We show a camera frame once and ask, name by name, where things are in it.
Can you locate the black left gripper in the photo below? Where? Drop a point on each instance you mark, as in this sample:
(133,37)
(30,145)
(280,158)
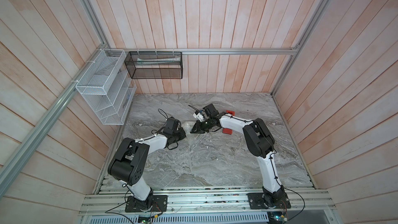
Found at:
(183,135)

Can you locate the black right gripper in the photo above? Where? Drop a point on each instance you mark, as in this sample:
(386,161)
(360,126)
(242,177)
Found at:
(199,129)

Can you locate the clear bubble wrap sheet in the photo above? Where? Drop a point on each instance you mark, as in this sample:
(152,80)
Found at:
(187,126)

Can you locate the red tape dispenser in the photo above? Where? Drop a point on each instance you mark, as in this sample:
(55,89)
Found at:
(226,130)

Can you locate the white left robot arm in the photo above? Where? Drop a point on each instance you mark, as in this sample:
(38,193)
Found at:
(128,163)

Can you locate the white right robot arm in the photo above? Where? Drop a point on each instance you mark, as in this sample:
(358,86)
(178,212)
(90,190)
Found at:
(259,141)

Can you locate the black mesh basket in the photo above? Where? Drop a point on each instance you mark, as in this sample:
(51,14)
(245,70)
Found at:
(154,65)

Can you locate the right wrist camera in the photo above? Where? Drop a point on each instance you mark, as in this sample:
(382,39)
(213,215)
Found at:
(199,116)

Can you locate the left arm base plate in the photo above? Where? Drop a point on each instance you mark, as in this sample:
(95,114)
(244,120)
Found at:
(155,203)

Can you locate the white wire mesh shelf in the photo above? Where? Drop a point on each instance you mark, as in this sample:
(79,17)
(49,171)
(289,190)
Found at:
(107,88)

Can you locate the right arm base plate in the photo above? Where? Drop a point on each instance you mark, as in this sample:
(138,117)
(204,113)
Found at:
(267,201)

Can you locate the aluminium frame rail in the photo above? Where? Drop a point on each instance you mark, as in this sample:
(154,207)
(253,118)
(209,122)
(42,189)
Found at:
(218,51)

